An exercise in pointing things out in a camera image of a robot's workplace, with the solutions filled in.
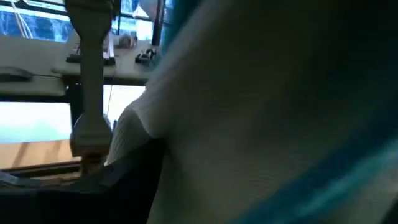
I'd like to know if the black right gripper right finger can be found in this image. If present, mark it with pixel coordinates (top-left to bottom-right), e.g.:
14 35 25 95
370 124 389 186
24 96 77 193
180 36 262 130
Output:
381 207 398 224

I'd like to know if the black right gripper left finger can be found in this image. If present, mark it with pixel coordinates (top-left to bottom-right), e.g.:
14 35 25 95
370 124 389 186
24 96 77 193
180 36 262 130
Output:
93 139 167 224

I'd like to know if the grey teal-edged microfiber towel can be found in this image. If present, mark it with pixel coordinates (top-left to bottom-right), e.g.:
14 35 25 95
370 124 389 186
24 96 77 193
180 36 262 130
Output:
64 0 113 175

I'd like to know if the light blue teal-edged towel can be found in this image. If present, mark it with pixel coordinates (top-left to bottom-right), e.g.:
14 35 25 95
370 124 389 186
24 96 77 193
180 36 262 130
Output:
105 0 398 224

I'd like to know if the grey desk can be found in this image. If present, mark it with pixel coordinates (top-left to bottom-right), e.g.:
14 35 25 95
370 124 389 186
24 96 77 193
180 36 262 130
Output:
0 33 158 97

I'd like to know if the black controller device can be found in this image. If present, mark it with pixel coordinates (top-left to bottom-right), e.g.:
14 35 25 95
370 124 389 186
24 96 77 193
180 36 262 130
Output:
134 47 157 67

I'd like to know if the black backlit keyboard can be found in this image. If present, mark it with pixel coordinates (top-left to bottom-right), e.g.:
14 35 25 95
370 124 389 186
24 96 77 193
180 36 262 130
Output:
65 54 117 67

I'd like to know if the black computer mouse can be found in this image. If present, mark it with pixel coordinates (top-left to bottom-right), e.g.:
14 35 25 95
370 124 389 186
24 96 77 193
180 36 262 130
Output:
0 65 34 83

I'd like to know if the large window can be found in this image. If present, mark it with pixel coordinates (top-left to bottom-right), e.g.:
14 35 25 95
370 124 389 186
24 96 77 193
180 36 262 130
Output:
0 0 175 44

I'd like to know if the black aluminium table frame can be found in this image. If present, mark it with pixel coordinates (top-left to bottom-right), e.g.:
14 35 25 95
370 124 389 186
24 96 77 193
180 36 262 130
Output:
0 161 82 180

